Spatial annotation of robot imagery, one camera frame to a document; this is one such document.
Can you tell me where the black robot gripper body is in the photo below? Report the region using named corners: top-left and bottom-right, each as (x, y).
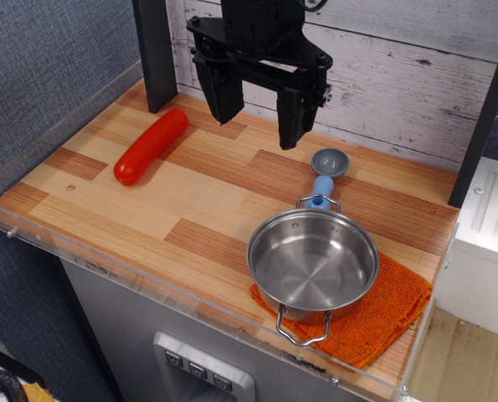
top-left (187, 1), bottom-right (333, 103)

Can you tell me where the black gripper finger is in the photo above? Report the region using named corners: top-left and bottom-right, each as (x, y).
top-left (195, 59), bottom-right (244, 124)
top-left (277, 87), bottom-right (318, 150)

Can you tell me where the stainless steel pot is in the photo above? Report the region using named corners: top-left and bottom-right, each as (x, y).
top-left (246, 194), bottom-right (380, 348)

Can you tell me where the blue grey ice cream scoop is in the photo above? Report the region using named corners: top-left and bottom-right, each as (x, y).
top-left (305, 148), bottom-right (350, 210)

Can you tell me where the red plastic sausage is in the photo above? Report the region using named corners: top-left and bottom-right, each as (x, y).
top-left (113, 109), bottom-right (189, 186)

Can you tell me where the orange knitted cloth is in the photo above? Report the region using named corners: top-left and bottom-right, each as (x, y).
top-left (250, 250), bottom-right (434, 370)

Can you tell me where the white toy sink unit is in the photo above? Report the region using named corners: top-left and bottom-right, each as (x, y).
top-left (434, 157), bottom-right (498, 334)

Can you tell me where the grey toy fridge cabinet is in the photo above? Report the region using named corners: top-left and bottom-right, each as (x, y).
top-left (58, 255), bottom-right (400, 402)

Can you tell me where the silver dispenser button panel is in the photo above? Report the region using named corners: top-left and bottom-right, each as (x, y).
top-left (153, 331), bottom-right (256, 401)

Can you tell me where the black left post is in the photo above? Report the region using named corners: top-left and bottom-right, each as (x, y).
top-left (132, 0), bottom-right (177, 113)

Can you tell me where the black post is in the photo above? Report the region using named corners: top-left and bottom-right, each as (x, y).
top-left (448, 63), bottom-right (498, 208)
top-left (132, 0), bottom-right (177, 113)

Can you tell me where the black right post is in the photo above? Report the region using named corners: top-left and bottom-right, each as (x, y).
top-left (448, 63), bottom-right (498, 208)

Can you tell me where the clear acrylic guard rail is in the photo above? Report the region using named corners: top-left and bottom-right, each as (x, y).
top-left (0, 198), bottom-right (459, 402)

